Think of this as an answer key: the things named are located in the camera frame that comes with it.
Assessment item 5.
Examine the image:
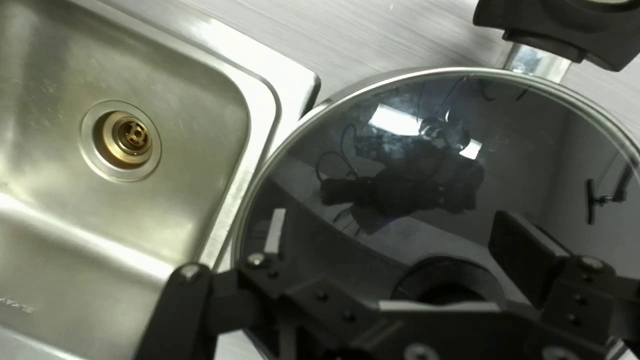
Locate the stainless steel sink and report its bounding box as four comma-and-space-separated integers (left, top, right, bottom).
0, 0, 321, 360

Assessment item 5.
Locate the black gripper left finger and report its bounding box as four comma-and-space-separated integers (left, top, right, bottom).
134, 206, 381, 360

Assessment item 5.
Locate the glass lid with black knob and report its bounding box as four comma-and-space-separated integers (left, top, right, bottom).
228, 67, 640, 360

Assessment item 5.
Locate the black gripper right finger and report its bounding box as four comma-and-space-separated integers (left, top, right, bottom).
487, 208, 640, 360

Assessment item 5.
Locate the brass sink drain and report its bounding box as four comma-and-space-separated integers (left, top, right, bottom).
75, 99, 163, 185

